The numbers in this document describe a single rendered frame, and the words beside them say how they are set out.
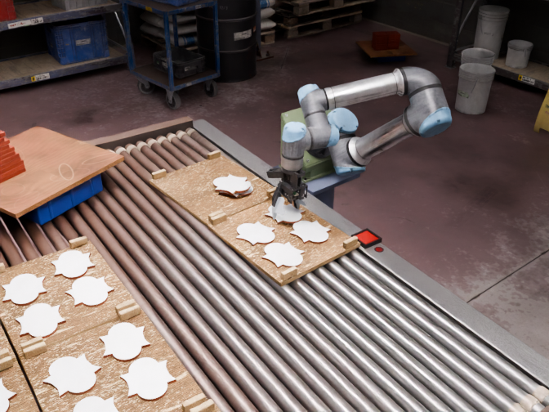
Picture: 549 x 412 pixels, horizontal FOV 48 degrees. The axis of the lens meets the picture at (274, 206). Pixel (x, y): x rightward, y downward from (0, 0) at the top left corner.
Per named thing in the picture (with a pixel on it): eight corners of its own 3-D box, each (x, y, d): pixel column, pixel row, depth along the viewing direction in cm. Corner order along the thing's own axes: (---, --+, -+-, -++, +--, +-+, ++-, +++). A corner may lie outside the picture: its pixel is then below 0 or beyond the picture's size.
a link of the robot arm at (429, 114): (341, 145, 254) (448, 84, 213) (351, 180, 251) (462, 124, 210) (320, 145, 246) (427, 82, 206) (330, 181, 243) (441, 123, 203)
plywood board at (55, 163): (38, 129, 264) (37, 125, 263) (124, 160, 241) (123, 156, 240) (-72, 177, 228) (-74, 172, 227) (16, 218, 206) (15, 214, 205)
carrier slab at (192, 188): (220, 157, 266) (220, 154, 265) (283, 195, 239) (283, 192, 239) (149, 183, 247) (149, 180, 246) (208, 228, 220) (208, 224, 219)
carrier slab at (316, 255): (283, 197, 239) (283, 194, 238) (360, 246, 212) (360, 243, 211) (207, 228, 220) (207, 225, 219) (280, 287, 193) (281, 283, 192)
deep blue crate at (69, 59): (96, 46, 641) (90, 10, 621) (111, 57, 613) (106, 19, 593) (47, 54, 617) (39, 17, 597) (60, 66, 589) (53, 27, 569)
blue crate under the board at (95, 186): (51, 168, 256) (47, 147, 250) (105, 190, 241) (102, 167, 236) (-15, 202, 233) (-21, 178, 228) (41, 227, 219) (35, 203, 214)
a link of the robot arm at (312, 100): (435, 51, 211) (296, 83, 208) (445, 80, 209) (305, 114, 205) (427, 66, 222) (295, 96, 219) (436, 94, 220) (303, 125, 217)
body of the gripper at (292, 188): (290, 206, 213) (292, 176, 207) (274, 194, 219) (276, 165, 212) (307, 199, 217) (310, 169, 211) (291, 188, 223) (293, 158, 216)
